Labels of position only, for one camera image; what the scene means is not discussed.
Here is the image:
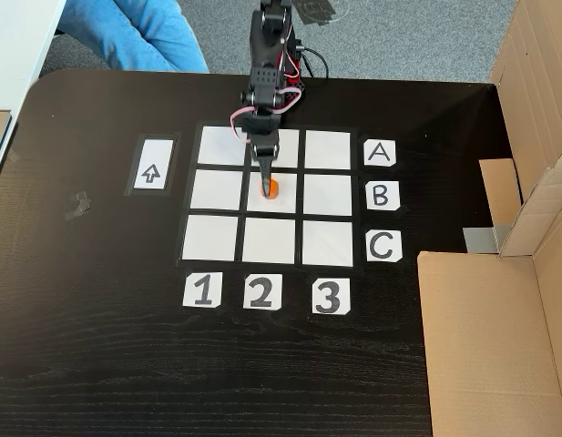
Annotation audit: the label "gray chair seat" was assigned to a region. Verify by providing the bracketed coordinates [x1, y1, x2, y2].
[38, 34, 113, 75]

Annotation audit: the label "brown cardboard panel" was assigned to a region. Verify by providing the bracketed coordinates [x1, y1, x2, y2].
[478, 0, 562, 231]
[416, 138, 562, 437]

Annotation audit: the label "black power cable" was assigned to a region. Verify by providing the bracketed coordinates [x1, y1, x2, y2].
[301, 46, 330, 79]

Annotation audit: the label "white desk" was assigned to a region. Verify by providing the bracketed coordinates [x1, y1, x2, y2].
[0, 0, 66, 192]

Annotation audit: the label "white paper grid square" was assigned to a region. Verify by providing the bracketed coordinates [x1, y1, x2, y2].
[250, 128, 301, 168]
[246, 171, 299, 214]
[302, 173, 353, 217]
[241, 217, 297, 265]
[197, 126, 248, 166]
[301, 220, 354, 267]
[303, 130, 352, 169]
[181, 214, 240, 263]
[189, 168, 244, 212]

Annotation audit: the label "paper label number 3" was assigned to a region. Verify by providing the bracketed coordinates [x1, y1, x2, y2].
[312, 277, 353, 315]

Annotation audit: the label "paper label letter A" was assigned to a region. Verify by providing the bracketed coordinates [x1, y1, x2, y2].
[363, 139, 397, 167]

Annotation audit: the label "crumpled tape scraps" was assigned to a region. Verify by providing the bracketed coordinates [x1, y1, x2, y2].
[64, 190, 93, 223]

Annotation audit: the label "paper label letter C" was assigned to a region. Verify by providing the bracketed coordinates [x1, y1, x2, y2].
[365, 229, 404, 263]

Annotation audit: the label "paper label number 1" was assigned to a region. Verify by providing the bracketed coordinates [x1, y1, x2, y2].
[182, 271, 223, 310]

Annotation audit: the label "paper label letter B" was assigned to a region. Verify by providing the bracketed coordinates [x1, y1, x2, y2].
[365, 180, 402, 211]

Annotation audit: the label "white servo wire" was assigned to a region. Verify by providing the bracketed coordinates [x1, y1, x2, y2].
[229, 88, 304, 145]

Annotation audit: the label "person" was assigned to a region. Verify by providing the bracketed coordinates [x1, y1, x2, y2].
[56, 0, 209, 74]

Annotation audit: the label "paper label number 2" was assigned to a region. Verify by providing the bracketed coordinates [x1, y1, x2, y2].
[242, 272, 283, 310]

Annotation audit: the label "white arrow paper sheet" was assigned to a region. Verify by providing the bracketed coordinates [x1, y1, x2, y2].
[132, 138, 175, 190]

